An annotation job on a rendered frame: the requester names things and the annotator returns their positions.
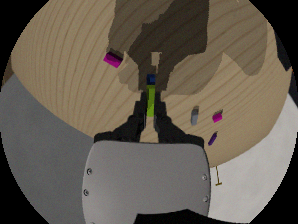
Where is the lime green rod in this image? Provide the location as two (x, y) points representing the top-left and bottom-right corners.
(147, 85), (155, 117)

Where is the purple rod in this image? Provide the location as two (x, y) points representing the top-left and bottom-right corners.
(208, 133), (217, 146)

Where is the short magenta rod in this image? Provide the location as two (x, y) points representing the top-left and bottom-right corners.
(212, 113), (222, 123)

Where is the small magenta block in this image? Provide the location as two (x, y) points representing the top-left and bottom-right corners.
(103, 52), (123, 68)

